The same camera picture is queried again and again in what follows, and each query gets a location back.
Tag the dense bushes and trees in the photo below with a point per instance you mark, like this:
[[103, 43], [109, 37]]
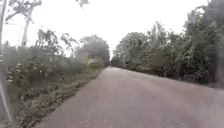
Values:
[[180, 53]]

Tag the row of bushes and trees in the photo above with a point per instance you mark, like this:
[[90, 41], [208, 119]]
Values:
[[43, 63]]

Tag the tall bare-trunked tree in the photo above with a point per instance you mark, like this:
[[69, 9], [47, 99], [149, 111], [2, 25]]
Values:
[[25, 26]]

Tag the grey-brown paved road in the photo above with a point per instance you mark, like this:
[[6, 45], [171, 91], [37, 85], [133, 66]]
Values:
[[133, 100]]

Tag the grassy leaf-strewn verge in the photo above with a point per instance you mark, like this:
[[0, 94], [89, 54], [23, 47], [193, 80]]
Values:
[[50, 96]]

